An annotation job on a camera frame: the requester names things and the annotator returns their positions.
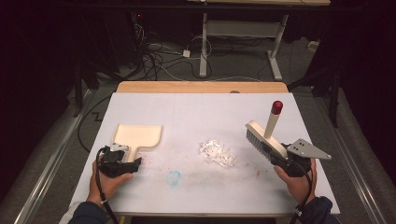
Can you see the metal floor rail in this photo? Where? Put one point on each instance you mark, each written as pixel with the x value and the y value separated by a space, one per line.
pixel 49 168
pixel 351 161

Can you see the cream dustpan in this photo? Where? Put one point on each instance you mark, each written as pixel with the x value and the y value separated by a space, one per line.
pixel 137 135

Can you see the person's right hand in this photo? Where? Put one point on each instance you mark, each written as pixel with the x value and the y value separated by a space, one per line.
pixel 299 188

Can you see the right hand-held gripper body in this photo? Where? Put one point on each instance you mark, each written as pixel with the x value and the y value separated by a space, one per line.
pixel 306 151

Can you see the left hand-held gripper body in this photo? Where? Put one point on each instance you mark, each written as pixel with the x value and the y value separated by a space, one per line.
pixel 116 163

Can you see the pile of white paper scraps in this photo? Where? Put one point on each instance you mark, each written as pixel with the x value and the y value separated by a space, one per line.
pixel 218 153

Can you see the white desk frame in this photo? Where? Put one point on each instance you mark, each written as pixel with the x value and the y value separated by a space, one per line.
pixel 243 29

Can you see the cream brush with red tip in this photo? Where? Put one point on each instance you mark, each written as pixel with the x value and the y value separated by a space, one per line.
pixel 264 138

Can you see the white floor box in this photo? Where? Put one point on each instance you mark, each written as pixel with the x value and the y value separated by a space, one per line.
pixel 313 45

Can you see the person's left hand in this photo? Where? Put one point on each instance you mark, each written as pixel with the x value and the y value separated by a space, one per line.
pixel 107 188

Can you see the black metal stand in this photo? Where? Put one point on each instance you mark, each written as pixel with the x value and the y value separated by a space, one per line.
pixel 333 99
pixel 78 93

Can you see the white table mat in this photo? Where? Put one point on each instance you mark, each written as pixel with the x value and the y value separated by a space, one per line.
pixel 199 109

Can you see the white power adapter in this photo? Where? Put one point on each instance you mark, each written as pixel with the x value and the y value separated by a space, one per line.
pixel 186 53

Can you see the wooden table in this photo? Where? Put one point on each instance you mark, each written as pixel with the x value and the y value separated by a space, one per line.
pixel 202 87

